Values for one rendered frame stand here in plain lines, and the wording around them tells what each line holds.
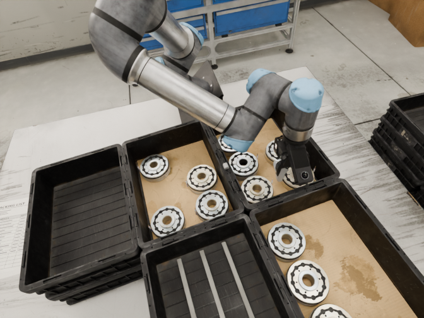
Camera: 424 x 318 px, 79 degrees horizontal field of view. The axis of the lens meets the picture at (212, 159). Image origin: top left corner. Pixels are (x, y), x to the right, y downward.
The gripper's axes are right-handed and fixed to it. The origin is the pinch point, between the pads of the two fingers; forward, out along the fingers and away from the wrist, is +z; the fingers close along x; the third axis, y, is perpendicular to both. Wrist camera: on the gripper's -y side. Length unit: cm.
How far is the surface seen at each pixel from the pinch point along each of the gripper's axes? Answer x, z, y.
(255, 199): 13.0, -0.8, -4.5
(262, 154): 4.2, 2.0, 13.6
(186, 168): 32.0, 2.0, 15.4
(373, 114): -122, 85, 87
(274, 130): -4.4, 2.0, 23.4
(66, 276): 66, -8, -16
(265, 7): -67, 36, 198
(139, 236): 47.2, -8.1, -10.5
